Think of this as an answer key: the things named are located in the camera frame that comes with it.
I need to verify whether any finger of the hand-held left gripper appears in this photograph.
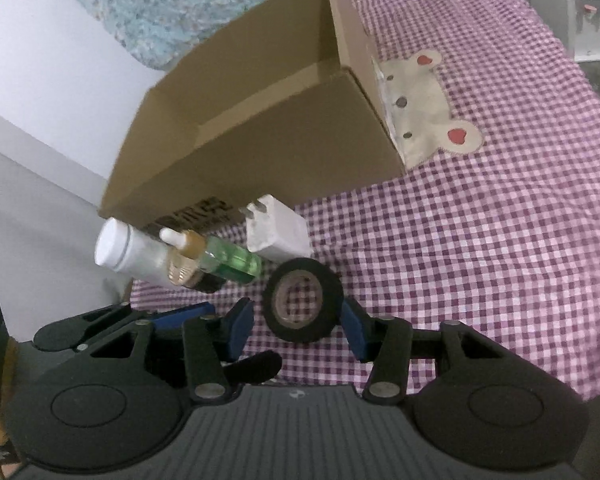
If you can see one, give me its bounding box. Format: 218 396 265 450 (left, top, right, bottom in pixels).
34 302 216 352

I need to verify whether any white charger plug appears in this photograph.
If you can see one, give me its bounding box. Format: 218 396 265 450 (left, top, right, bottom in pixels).
241 194 315 264

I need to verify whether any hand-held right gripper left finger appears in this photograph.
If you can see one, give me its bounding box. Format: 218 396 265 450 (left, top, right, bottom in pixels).
87 299 253 402

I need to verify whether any green dropper bottle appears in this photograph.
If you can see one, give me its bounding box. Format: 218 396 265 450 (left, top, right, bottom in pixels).
159 226 264 282

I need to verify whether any black tape roll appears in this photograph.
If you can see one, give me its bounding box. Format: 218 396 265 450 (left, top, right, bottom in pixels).
264 258 343 344

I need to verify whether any purple checked tablecloth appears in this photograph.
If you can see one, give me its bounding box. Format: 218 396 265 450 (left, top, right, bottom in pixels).
130 0 600 401

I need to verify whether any teal floral cloth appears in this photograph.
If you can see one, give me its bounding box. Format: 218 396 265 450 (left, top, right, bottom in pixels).
47 0 431 71

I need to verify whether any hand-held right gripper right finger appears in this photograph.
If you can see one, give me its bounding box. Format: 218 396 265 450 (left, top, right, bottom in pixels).
340 299 511 403

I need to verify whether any white plastic bottle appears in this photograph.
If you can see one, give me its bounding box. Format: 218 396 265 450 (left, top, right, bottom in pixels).
94 217 181 287

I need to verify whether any black cylindrical tool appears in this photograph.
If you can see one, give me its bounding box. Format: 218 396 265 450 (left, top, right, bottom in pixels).
222 351 282 386

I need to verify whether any dark jar with gold lid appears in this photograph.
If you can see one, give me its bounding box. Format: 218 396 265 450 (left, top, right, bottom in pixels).
167 254 223 295

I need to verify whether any brown cardboard box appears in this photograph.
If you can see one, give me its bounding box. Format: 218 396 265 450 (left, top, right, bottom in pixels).
97 0 408 241

